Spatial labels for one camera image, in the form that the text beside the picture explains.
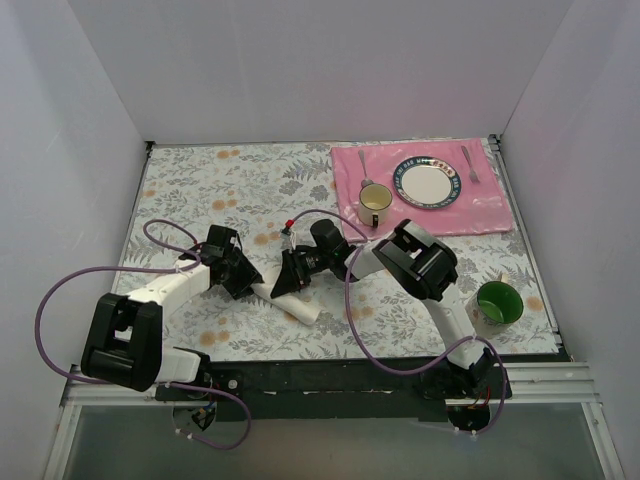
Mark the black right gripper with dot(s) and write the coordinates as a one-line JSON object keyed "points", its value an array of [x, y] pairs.
{"points": [[299, 267]]}

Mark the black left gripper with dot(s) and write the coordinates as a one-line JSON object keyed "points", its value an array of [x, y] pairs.
{"points": [[235, 279]]}

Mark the white cloth napkin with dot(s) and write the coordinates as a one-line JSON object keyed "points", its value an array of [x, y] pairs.
{"points": [[304, 312]]}

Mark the silver spoon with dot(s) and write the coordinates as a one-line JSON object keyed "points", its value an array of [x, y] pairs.
{"points": [[366, 180]]}

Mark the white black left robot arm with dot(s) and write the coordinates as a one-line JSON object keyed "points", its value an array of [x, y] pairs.
{"points": [[125, 345]]}

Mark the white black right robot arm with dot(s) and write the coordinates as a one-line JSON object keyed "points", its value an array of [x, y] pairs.
{"points": [[422, 265]]}

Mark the green inside floral mug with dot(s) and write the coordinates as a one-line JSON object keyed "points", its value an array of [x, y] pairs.
{"points": [[494, 308]]}

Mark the floral patterned table mat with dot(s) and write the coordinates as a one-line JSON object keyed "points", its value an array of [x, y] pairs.
{"points": [[254, 189]]}

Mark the cream enamel mug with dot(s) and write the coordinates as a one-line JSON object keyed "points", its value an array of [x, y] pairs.
{"points": [[374, 204]]}

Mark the white plate blue rim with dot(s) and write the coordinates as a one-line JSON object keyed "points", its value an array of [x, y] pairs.
{"points": [[426, 183]]}

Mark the pink placemat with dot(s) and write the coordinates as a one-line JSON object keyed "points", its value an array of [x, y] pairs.
{"points": [[480, 209]]}

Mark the silver fork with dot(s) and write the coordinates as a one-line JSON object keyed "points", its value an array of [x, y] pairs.
{"points": [[473, 176]]}

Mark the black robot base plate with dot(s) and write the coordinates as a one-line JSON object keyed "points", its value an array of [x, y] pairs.
{"points": [[400, 405]]}

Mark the aluminium frame rail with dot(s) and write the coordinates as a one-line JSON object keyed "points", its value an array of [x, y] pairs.
{"points": [[554, 382]]}

